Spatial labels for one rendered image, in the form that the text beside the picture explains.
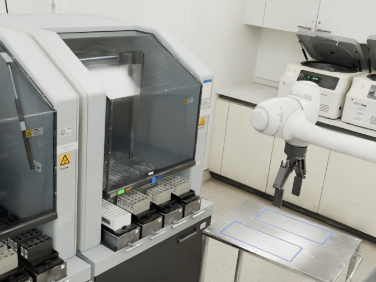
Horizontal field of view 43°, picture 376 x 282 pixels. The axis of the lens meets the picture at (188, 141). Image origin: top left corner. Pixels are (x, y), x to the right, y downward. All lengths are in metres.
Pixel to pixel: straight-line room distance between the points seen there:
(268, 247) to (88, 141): 0.89
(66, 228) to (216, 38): 2.74
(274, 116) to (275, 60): 3.49
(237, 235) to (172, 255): 0.45
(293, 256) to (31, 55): 1.34
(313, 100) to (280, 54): 3.30
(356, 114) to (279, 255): 2.03
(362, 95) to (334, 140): 2.49
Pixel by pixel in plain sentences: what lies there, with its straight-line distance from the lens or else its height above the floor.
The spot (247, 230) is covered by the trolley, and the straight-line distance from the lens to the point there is 2.26.
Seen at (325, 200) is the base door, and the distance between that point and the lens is 4.21.
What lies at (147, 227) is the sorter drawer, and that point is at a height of 0.79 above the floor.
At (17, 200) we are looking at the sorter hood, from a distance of 1.82.
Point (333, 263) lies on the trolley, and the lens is 2.16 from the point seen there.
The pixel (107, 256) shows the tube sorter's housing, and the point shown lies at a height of 0.73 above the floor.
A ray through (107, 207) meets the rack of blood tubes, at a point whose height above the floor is 0.86.
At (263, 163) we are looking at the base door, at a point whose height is 0.35.
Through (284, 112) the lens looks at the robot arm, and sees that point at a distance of 1.44.
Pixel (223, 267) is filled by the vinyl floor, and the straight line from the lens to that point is 3.46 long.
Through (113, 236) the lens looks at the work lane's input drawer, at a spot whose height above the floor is 0.80.
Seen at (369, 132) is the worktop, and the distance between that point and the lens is 3.90.
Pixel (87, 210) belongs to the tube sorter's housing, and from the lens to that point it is 2.07.
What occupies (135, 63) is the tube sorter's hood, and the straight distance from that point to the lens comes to 2.25.
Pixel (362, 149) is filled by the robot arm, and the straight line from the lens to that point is 1.45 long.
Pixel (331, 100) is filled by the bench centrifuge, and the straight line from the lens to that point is 3.98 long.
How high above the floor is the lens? 1.91
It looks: 19 degrees down
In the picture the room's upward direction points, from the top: 6 degrees clockwise
